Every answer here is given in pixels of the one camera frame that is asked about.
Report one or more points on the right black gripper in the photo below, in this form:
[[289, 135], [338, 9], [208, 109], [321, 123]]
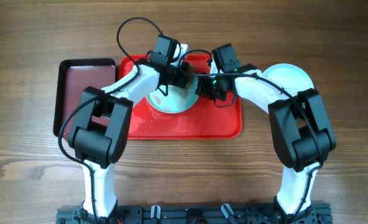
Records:
[[206, 91]]

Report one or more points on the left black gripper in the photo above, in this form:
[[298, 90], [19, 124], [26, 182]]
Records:
[[184, 81]]

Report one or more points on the light blue back plate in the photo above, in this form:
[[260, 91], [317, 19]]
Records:
[[178, 99]]

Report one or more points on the light blue plate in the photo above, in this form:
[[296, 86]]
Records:
[[178, 99], [289, 76]]

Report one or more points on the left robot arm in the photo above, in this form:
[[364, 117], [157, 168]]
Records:
[[100, 129]]

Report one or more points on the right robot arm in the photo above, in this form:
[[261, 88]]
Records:
[[301, 130]]

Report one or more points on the red plastic tray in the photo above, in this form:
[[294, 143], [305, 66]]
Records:
[[201, 121]]

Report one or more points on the dark maroon tray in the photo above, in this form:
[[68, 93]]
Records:
[[74, 75]]

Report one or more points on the black mounting base rail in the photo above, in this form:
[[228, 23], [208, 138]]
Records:
[[253, 213]]

